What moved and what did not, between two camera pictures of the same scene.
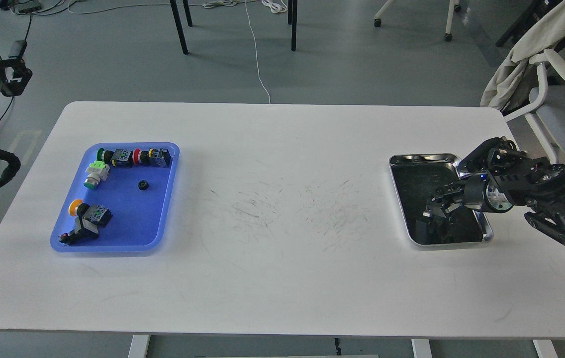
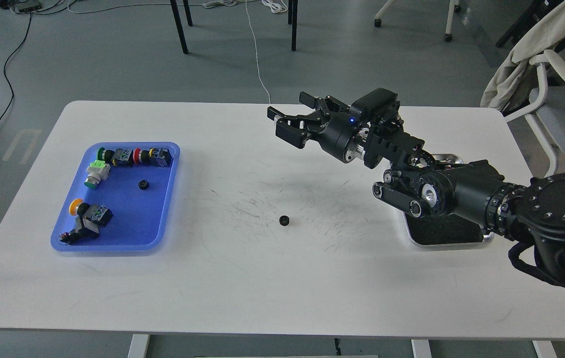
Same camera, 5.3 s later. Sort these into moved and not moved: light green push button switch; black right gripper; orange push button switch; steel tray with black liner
Moved: black right gripper
Not moved: steel tray with black liner; light green push button switch; orange push button switch
